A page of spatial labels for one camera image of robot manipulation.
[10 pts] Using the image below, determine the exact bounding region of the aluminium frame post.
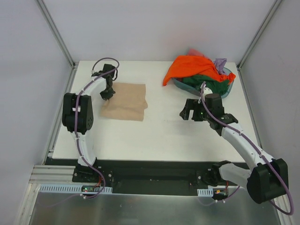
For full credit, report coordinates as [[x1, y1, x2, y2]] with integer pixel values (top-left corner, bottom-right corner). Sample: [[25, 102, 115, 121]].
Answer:
[[35, 0, 79, 68], [237, 0, 284, 71]]

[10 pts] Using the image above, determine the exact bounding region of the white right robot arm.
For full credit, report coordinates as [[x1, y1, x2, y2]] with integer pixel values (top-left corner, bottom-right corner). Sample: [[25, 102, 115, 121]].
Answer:
[[180, 94, 290, 204]]

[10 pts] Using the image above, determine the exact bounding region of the teal plastic laundry basket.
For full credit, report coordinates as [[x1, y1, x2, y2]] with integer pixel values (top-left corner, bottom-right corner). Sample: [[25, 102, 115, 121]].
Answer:
[[172, 67, 236, 98]]

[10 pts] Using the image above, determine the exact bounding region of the beige t shirt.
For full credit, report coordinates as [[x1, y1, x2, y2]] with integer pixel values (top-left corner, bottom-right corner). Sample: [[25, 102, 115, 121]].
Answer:
[[100, 82, 148, 121]]

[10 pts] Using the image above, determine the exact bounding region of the white cable duct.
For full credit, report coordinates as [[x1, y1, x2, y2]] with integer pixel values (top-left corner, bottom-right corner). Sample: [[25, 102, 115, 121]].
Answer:
[[197, 187, 227, 197], [39, 184, 113, 195]]

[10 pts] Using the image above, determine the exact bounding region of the left white cable duct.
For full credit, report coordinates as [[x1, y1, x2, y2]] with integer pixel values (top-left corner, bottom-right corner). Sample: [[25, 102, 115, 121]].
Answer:
[[39, 184, 113, 195]]

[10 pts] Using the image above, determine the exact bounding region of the right white cable duct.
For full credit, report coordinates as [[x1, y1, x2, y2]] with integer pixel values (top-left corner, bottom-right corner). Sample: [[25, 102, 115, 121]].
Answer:
[[197, 187, 227, 197]]

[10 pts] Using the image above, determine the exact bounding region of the right aluminium frame post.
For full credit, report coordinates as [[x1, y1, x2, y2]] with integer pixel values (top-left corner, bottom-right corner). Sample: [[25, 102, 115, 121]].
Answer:
[[237, 0, 284, 71]]

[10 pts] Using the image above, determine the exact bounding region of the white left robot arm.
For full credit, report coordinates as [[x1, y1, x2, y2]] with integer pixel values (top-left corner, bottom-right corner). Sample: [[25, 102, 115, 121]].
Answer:
[[62, 64, 118, 183]]

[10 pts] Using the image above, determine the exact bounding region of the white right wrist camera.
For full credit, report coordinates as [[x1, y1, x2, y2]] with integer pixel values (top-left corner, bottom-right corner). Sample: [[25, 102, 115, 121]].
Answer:
[[203, 87, 213, 96]]

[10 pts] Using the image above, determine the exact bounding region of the left aluminium frame post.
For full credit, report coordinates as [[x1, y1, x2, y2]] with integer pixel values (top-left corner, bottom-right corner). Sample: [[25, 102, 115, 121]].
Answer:
[[35, 0, 79, 68]]

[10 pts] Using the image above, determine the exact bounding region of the orange t shirt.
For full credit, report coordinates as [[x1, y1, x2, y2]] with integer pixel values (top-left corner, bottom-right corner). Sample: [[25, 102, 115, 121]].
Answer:
[[162, 55, 236, 86]]

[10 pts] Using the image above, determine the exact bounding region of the lilac t shirt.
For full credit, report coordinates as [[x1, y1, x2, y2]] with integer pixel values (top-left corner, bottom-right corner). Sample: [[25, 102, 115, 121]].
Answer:
[[213, 58, 227, 75]]

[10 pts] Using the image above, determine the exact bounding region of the green t shirt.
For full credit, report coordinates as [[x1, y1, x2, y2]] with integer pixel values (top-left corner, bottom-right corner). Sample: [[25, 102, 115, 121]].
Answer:
[[182, 75, 230, 96]]

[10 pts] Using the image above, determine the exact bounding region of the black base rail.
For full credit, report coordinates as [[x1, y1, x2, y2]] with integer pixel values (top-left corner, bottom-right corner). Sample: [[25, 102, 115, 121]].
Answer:
[[44, 157, 243, 195]]

